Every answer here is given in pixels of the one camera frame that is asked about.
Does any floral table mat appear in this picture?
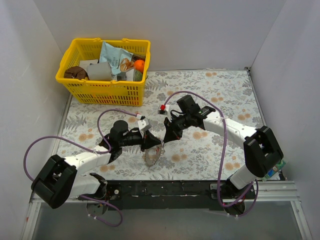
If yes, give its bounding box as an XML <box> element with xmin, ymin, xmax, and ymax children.
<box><xmin>57</xmin><ymin>70</ymin><xmax>263</xmax><ymax>180</ymax></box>

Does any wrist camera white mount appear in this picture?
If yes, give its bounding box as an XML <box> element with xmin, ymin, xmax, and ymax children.
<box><xmin>137</xmin><ymin>117</ymin><xmax>152</xmax><ymax>137</ymax></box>
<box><xmin>158</xmin><ymin>104</ymin><xmax>172</xmax><ymax>123</ymax></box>

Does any brown round pastry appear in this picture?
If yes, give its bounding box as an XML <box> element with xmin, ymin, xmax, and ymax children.
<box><xmin>63</xmin><ymin>66</ymin><xmax>88</xmax><ymax>80</ymax></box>

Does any light blue snack bag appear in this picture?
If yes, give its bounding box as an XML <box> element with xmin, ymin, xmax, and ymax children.
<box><xmin>99</xmin><ymin>41</ymin><xmax>133</xmax><ymax>75</ymax></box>

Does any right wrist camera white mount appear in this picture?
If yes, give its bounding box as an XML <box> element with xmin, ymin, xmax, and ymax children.
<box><xmin>158</xmin><ymin>104</ymin><xmax>172</xmax><ymax>123</ymax></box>

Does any green item in basket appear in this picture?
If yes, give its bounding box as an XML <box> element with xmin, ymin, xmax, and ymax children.
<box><xmin>133</xmin><ymin>69</ymin><xmax>143</xmax><ymax>82</ymax></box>

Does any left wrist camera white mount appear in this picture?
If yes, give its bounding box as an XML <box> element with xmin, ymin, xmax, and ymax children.
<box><xmin>137</xmin><ymin>117</ymin><xmax>152</xmax><ymax>137</ymax></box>

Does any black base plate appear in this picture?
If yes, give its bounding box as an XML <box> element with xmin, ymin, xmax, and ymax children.
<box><xmin>77</xmin><ymin>179</ymin><xmax>259</xmax><ymax>211</ymax></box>

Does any yellow plastic basket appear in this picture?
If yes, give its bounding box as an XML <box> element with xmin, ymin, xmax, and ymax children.
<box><xmin>55</xmin><ymin>38</ymin><xmax>151</xmax><ymax>106</ymax></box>

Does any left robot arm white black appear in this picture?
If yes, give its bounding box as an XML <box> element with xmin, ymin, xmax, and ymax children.
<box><xmin>31</xmin><ymin>119</ymin><xmax>162</xmax><ymax>209</ymax></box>

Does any orange fruit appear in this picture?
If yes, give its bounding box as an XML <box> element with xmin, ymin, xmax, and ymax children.
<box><xmin>133</xmin><ymin>59</ymin><xmax>145</xmax><ymax>73</ymax></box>

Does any white paper in basket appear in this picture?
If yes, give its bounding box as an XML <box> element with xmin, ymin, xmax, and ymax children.
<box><xmin>78</xmin><ymin>59</ymin><xmax>99</xmax><ymax>70</ymax></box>

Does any green blue carton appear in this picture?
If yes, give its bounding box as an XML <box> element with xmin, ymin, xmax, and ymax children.
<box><xmin>261</xmin><ymin>159</ymin><xmax>286</xmax><ymax>182</ymax></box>

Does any grey paper cup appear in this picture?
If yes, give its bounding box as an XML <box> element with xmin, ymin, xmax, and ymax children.
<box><xmin>87</xmin><ymin>62</ymin><xmax>112</xmax><ymax>81</ymax></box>

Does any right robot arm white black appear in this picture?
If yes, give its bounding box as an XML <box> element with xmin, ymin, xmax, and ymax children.
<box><xmin>158</xmin><ymin>92</ymin><xmax>284</xmax><ymax>199</ymax></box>

